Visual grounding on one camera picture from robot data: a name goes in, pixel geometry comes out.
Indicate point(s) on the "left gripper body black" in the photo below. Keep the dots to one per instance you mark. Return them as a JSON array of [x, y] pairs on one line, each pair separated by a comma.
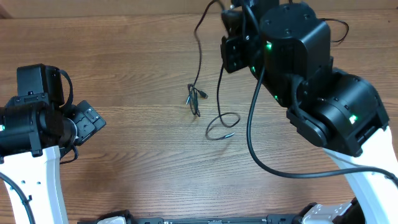
[[86, 122]]

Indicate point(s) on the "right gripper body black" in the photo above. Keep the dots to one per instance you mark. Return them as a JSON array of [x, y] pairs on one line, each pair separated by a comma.
[[234, 54]]

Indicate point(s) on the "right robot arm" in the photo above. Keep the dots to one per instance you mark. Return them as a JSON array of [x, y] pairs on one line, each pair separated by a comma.
[[287, 49]]

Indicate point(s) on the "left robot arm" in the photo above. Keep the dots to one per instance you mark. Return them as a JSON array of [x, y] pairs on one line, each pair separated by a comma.
[[39, 126]]

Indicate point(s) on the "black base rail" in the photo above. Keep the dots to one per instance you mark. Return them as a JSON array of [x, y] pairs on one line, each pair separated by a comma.
[[214, 221]]

